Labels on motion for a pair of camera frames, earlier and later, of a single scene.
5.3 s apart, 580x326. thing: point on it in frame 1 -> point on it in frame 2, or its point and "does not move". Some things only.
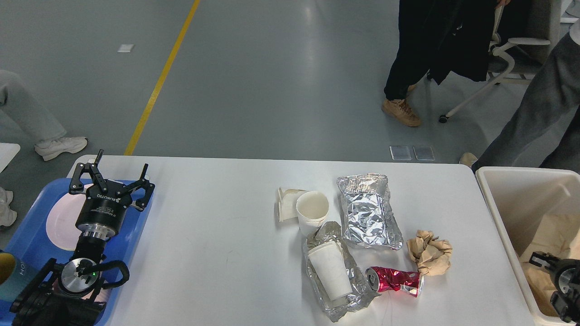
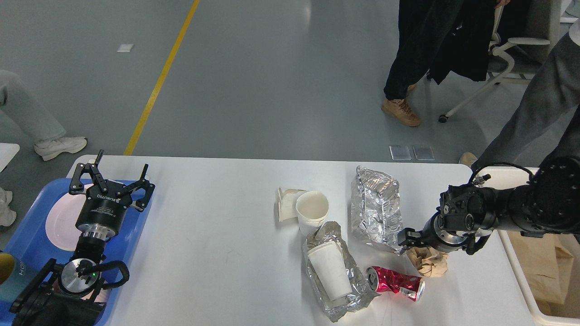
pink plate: [61, 225] does not move
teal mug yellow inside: [14, 274] does not move
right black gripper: [566, 277] -> [434, 236]
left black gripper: [101, 214] does not move
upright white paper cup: [312, 207] does not move
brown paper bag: [559, 236] -> [547, 267]
